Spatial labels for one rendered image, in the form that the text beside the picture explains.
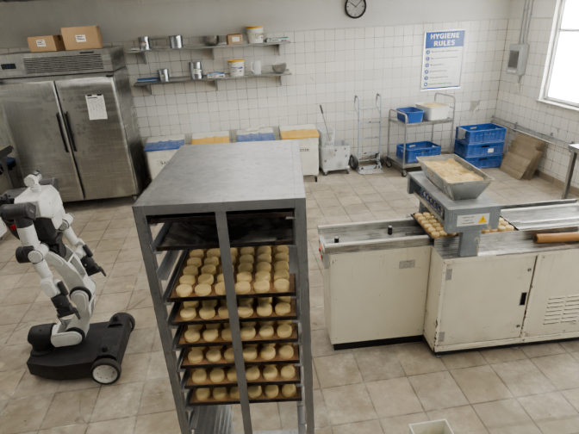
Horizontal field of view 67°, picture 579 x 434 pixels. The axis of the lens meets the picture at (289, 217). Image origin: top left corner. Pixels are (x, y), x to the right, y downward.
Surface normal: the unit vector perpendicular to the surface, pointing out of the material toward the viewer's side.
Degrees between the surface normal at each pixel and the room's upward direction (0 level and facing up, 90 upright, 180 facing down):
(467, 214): 90
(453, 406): 0
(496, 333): 90
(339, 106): 90
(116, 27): 90
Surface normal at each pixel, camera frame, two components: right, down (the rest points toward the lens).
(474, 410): -0.05, -0.91
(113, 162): 0.14, 0.40
